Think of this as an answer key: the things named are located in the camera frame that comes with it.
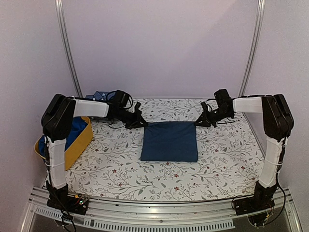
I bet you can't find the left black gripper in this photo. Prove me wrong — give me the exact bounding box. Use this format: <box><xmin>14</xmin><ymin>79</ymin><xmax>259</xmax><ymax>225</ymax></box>
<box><xmin>114</xmin><ymin>107</ymin><xmax>148</xmax><ymax>130</ymax></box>

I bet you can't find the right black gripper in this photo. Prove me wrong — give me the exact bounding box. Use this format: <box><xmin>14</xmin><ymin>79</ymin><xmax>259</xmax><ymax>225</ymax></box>
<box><xmin>195</xmin><ymin>107</ymin><xmax>234</xmax><ymax>128</ymax></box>

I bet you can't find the teal blue t-shirt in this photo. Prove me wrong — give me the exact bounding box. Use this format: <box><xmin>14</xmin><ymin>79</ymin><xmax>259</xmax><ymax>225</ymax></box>
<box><xmin>140</xmin><ymin>121</ymin><xmax>198</xmax><ymax>163</ymax></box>

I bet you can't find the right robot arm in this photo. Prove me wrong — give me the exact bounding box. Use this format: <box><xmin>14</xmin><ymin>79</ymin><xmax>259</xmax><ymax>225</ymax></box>
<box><xmin>195</xmin><ymin>89</ymin><xmax>294</xmax><ymax>211</ymax></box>

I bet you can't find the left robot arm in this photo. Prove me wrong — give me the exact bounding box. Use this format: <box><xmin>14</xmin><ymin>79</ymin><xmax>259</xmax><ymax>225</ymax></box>
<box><xmin>41</xmin><ymin>90</ymin><xmax>148</xmax><ymax>210</ymax></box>

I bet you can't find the yellow laundry basket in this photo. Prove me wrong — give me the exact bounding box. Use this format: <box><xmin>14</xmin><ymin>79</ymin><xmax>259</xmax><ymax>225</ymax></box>
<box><xmin>44</xmin><ymin>118</ymin><xmax>93</xmax><ymax>172</ymax></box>

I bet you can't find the floral tablecloth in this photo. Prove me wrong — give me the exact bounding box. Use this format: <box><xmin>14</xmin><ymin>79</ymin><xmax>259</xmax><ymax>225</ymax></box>
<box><xmin>51</xmin><ymin>113</ymin><xmax>270</xmax><ymax>201</ymax></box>

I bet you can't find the folded blue checkered shirt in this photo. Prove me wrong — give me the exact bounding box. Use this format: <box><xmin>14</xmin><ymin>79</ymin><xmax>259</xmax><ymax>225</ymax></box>
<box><xmin>86</xmin><ymin>90</ymin><xmax>116</xmax><ymax>102</ymax></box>

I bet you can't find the royal blue garment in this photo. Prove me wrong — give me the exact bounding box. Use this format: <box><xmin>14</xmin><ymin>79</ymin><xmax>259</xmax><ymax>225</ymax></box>
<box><xmin>34</xmin><ymin>117</ymin><xmax>89</xmax><ymax>160</ymax></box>

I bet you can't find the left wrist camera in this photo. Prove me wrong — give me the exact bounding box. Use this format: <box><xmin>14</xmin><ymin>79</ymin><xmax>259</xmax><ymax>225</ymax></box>
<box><xmin>134</xmin><ymin>102</ymin><xmax>141</xmax><ymax>115</ymax></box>

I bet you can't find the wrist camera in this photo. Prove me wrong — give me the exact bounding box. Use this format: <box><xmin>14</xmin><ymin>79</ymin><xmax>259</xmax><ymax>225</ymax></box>
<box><xmin>134</xmin><ymin>102</ymin><xmax>141</xmax><ymax>115</ymax></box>
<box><xmin>201</xmin><ymin>101</ymin><xmax>212</xmax><ymax>113</ymax></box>

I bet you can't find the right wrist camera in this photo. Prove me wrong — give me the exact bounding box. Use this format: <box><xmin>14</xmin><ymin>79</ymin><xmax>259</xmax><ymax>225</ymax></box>
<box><xmin>201</xmin><ymin>101</ymin><xmax>212</xmax><ymax>113</ymax></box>

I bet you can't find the right aluminium frame post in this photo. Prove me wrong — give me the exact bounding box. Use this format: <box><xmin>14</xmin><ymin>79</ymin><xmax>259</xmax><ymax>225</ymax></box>
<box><xmin>238</xmin><ymin>0</ymin><xmax>266</xmax><ymax>97</ymax></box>

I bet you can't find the aluminium frame post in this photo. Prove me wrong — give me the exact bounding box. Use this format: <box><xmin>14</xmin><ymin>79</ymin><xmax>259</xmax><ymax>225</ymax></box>
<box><xmin>238</xmin><ymin>0</ymin><xmax>266</xmax><ymax>97</ymax></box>
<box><xmin>55</xmin><ymin>0</ymin><xmax>83</xmax><ymax>97</ymax></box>

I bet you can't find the front aluminium rail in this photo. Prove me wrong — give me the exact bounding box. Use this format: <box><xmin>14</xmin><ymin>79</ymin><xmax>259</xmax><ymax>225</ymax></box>
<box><xmin>21</xmin><ymin>187</ymin><xmax>305</xmax><ymax>232</ymax></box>

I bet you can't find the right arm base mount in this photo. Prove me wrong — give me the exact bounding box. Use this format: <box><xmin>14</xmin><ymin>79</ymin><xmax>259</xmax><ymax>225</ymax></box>
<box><xmin>231</xmin><ymin>182</ymin><xmax>277</xmax><ymax>227</ymax></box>

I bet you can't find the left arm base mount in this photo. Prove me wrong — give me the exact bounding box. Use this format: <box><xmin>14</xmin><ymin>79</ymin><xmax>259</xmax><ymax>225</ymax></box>
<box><xmin>46</xmin><ymin>181</ymin><xmax>89</xmax><ymax>215</ymax></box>

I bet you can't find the left aluminium frame post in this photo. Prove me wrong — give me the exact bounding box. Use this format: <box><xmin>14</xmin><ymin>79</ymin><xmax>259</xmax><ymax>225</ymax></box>
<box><xmin>55</xmin><ymin>0</ymin><xmax>83</xmax><ymax>97</ymax></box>

